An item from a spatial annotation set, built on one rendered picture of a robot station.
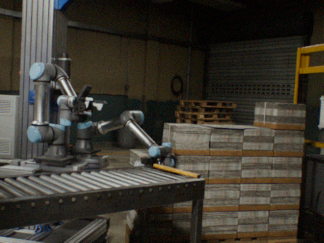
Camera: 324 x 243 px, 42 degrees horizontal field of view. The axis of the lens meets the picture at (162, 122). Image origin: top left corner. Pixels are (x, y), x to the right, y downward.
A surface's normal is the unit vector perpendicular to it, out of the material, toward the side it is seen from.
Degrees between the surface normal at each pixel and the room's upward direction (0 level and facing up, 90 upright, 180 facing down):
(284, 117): 90
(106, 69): 90
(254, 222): 90
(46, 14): 90
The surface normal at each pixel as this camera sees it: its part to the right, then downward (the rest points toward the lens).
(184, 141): 0.29, 0.07
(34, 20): -0.22, 0.04
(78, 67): 0.64, 0.07
